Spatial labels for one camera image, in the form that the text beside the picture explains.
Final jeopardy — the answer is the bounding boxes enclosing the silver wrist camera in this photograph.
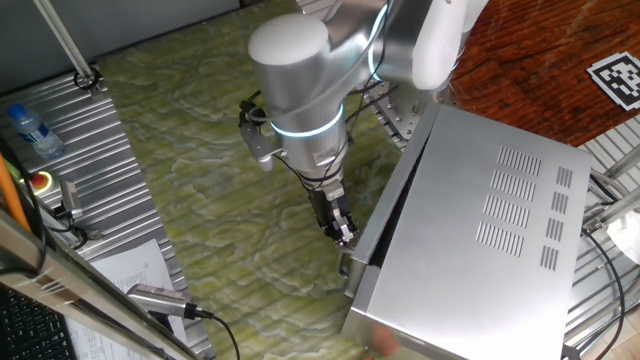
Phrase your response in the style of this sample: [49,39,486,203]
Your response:
[238,117,285,172]

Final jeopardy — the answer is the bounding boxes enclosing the printed white paper sheet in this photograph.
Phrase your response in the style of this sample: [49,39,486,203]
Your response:
[64,238,192,360]

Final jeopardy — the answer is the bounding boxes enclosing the aluminium profile bars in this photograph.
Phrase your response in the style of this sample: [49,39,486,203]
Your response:
[581,143,640,236]

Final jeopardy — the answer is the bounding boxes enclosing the orange tube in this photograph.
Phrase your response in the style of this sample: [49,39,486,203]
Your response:
[0,152,32,234]

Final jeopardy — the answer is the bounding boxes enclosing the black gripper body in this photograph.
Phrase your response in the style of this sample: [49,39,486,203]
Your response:
[306,180,352,235]

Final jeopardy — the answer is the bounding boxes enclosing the black camera cable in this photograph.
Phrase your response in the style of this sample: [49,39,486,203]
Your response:
[192,305,242,360]

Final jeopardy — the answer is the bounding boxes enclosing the small grey box device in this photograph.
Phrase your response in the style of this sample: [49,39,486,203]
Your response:
[57,179,85,221]

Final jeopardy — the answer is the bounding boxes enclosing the silver handheld microphone device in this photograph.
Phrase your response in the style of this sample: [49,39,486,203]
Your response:
[125,283,202,321]

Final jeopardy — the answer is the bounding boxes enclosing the silver black camera mount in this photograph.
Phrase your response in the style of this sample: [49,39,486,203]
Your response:
[147,310,177,334]

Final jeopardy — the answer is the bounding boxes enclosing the black keyboard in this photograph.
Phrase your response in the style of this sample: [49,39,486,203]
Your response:
[0,284,80,360]

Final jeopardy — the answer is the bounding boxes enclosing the aluminium frame beam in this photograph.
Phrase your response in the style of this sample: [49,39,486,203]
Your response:
[0,207,202,360]

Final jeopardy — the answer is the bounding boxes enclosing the green marble pattern mat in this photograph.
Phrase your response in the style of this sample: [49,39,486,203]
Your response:
[97,0,407,360]

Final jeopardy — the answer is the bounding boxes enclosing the black white fiducial marker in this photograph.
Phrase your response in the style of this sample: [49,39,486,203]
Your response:
[586,50,640,112]

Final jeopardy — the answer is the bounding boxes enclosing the silver microwave body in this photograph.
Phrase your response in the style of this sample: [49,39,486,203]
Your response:
[342,102,595,360]

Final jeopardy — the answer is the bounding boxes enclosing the black power cable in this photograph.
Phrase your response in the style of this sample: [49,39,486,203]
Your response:
[560,227,629,360]

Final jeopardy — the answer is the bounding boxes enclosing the black loose cable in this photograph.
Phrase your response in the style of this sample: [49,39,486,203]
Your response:
[0,139,104,279]

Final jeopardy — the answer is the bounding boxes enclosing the yellow red emergency stop button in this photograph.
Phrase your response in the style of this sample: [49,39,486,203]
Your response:
[19,169,55,197]

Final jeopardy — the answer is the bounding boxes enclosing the aluminium camera pole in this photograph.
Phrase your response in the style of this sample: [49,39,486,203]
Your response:
[32,0,105,97]

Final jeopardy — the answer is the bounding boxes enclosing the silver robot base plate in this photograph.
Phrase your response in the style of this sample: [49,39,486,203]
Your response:
[362,80,451,151]

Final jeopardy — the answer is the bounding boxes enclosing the orange wood grain mat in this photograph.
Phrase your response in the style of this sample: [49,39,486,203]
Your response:
[447,0,640,147]

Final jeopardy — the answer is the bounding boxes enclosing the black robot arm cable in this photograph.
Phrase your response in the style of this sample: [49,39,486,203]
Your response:
[238,0,401,194]

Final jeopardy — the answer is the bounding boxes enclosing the clear plastic water bottle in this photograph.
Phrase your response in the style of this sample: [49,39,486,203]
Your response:
[6,103,66,161]

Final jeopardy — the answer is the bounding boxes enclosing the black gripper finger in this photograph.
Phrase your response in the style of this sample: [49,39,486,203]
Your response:
[333,198,359,245]
[323,218,352,250]

